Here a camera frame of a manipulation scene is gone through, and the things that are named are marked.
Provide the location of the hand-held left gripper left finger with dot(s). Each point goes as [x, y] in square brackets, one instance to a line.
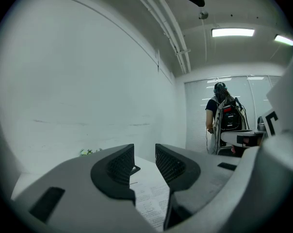
[76, 193]

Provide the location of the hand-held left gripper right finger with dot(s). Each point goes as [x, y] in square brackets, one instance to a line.
[185, 169]

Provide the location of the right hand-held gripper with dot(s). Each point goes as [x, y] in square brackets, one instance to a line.
[270, 169]

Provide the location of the white printed book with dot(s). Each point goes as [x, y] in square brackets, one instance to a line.
[151, 198]

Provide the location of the small white flower bunch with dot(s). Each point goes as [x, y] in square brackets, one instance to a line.
[87, 152]

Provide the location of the dark grey desk object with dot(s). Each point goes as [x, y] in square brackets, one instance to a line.
[261, 124]

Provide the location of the small black triangular stand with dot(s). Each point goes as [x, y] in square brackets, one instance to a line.
[136, 170]

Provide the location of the white desk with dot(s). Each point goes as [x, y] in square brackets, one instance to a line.
[230, 136]

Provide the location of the white window blinds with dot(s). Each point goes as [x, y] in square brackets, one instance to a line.
[196, 115]

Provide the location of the rectangular ceiling light panel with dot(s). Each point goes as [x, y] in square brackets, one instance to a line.
[284, 40]
[232, 32]

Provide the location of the white ceiling pipes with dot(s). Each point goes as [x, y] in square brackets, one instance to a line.
[170, 28]

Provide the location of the round ceiling smoke detector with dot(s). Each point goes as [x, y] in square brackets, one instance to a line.
[203, 14]

